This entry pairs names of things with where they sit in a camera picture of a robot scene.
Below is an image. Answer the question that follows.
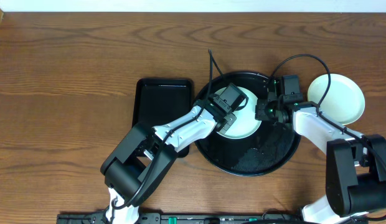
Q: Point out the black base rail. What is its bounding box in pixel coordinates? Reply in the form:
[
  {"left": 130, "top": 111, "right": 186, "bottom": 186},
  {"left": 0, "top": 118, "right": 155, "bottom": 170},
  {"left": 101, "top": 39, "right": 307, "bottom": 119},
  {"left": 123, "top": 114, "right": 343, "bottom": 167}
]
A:
[{"left": 56, "top": 212, "right": 303, "bottom": 224}]

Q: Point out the rectangular black tray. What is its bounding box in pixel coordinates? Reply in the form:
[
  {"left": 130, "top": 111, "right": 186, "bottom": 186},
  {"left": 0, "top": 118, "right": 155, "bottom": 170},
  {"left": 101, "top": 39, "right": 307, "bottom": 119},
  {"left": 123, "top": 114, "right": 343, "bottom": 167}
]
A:
[{"left": 131, "top": 77, "right": 194, "bottom": 159}]

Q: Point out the light green plate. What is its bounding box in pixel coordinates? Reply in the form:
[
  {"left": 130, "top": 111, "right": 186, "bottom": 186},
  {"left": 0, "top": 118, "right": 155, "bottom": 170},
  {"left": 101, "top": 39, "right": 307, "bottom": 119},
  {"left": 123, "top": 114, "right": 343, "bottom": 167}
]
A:
[
  {"left": 307, "top": 73, "right": 365, "bottom": 125},
  {"left": 217, "top": 87, "right": 261, "bottom": 139}
]

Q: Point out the round black tray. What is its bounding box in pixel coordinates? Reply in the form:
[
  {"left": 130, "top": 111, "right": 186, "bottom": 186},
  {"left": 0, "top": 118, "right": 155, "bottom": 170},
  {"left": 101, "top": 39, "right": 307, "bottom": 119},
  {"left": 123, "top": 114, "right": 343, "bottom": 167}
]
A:
[{"left": 195, "top": 71, "right": 301, "bottom": 176}]

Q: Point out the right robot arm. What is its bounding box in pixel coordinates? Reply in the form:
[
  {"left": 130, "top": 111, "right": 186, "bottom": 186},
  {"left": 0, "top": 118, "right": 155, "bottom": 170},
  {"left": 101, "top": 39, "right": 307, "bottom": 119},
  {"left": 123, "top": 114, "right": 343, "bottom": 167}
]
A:
[{"left": 255, "top": 78, "right": 386, "bottom": 223}]

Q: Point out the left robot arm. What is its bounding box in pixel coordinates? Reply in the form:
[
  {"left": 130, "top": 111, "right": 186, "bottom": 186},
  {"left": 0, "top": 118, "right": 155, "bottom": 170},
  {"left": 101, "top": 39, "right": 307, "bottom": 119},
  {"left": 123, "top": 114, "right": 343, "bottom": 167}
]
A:
[{"left": 100, "top": 95, "right": 241, "bottom": 223}]

